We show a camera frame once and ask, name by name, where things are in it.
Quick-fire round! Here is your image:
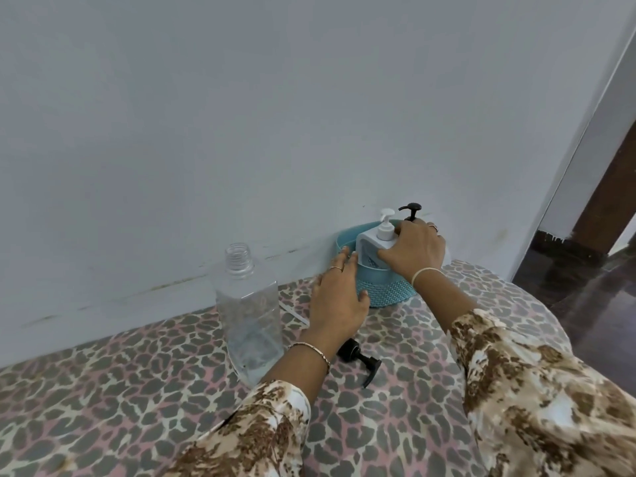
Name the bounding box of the person's right hand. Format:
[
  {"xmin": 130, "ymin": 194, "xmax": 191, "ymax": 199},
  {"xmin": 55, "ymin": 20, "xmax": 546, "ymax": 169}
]
[{"xmin": 376, "ymin": 218, "xmax": 447, "ymax": 284}]

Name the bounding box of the person's left hand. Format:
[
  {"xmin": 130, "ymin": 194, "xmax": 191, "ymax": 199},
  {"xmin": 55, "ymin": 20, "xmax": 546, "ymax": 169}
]
[{"xmin": 300, "ymin": 246, "xmax": 371, "ymax": 351}]

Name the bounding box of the black pump with long tube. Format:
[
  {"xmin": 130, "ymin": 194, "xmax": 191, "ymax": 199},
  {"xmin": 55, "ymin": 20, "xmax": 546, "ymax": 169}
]
[{"xmin": 278, "ymin": 301, "xmax": 383, "ymax": 390}]

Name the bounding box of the white soap dispenser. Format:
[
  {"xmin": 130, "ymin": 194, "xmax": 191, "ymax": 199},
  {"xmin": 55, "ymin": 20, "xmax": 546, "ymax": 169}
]
[{"xmin": 356, "ymin": 208, "xmax": 404, "ymax": 272}]

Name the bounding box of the teal plastic basket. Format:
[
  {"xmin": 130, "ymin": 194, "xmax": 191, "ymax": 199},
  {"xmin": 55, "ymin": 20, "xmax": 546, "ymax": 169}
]
[{"xmin": 333, "ymin": 221, "xmax": 451, "ymax": 309}]

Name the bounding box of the tall clear plastic bottle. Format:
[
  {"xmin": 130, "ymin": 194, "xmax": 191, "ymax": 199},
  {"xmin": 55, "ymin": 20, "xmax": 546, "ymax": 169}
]
[{"xmin": 213, "ymin": 242, "xmax": 286, "ymax": 388}]

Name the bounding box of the person's left forearm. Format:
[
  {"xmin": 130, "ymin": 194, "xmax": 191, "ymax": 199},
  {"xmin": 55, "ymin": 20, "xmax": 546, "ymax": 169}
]
[{"xmin": 168, "ymin": 340, "xmax": 331, "ymax": 477}]

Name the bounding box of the person's right forearm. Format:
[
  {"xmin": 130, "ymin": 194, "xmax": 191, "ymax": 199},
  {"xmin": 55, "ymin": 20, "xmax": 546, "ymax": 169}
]
[{"xmin": 415, "ymin": 268, "xmax": 636, "ymax": 477}]

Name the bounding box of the white wrist band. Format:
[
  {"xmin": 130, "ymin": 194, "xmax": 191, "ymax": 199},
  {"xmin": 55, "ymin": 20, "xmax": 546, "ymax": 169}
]
[{"xmin": 411, "ymin": 266, "xmax": 444, "ymax": 288}]

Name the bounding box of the brown wooden door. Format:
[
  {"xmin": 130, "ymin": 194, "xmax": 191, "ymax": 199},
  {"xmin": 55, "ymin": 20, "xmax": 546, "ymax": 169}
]
[{"xmin": 570, "ymin": 137, "xmax": 636, "ymax": 256}]

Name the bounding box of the leopard print ironing board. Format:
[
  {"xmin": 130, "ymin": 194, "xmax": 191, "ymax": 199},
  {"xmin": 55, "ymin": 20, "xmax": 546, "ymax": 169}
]
[{"xmin": 0, "ymin": 259, "xmax": 575, "ymax": 477}]

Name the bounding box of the gold bracelet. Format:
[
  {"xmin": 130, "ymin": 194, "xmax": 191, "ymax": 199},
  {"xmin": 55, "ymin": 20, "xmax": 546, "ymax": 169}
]
[{"xmin": 286, "ymin": 342, "xmax": 332, "ymax": 376}]

